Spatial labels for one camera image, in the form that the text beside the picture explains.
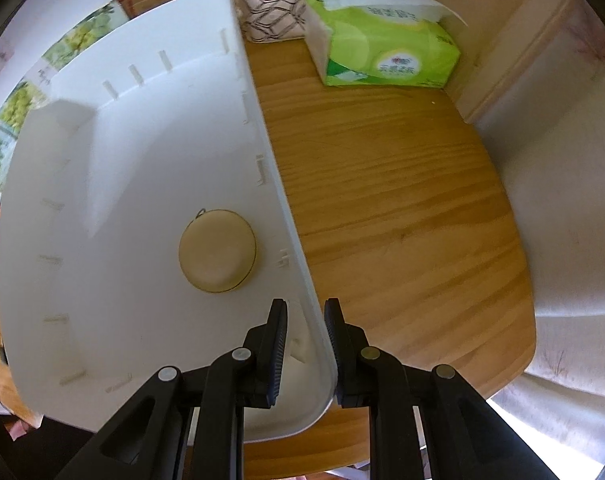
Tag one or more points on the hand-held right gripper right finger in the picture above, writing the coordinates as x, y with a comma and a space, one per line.
332, 345

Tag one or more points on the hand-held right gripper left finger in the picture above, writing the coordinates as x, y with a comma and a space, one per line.
277, 350

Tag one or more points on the white plastic storage bin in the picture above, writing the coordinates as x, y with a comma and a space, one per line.
157, 160

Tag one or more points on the pale floral cloth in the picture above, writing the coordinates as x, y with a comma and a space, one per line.
572, 210

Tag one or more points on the green tissue pack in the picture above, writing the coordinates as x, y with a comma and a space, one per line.
382, 40

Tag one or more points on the beige printed tote bag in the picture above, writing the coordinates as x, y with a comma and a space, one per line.
272, 5

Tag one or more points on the grape print cardboard backdrop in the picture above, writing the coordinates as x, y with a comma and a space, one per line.
77, 40

